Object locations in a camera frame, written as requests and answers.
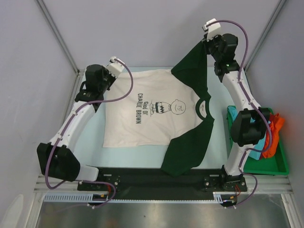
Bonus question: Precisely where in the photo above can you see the white green raglan t-shirt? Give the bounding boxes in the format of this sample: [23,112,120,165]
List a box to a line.
[103,42,214,177]

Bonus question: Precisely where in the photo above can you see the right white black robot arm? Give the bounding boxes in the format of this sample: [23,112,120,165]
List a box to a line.
[202,34,270,190]

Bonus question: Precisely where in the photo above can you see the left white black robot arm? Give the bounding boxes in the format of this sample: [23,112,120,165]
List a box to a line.
[37,61,124,190]

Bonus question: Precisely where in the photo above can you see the orange t-shirt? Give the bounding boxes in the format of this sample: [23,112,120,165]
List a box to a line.
[261,113,285,159]

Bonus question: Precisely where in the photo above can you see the light blue t-shirt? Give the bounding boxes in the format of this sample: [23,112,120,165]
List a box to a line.
[227,105,268,161]

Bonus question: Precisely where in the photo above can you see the green plastic bin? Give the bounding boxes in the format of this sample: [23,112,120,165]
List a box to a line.
[227,105,289,175]

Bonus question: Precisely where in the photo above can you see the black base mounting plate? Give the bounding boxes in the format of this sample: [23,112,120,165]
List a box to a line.
[77,168,247,201]

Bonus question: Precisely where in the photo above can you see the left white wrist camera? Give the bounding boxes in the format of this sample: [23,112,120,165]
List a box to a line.
[105,57,125,78]

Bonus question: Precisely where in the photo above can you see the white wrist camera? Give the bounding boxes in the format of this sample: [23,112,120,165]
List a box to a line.
[202,19,222,42]
[105,57,125,78]

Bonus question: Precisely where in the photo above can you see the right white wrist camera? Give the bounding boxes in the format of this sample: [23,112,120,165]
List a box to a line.
[202,19,222,42]

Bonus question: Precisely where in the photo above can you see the left aluminium frame post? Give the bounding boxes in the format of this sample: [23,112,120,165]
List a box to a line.
[34,0,79,74]

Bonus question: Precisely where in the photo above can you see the aluminium frame post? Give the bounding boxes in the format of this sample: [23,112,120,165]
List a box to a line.
[34,0,79,74]
[244,0,287,73]

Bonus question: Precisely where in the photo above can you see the right aluminium frame post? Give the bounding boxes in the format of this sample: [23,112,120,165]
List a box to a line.
[244,0,287,73]

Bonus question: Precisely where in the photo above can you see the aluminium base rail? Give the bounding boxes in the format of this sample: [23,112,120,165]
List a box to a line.
[33,173,293,194]

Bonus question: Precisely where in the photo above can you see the grey slotted cable duct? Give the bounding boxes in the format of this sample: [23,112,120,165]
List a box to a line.
[44,193,235,204]

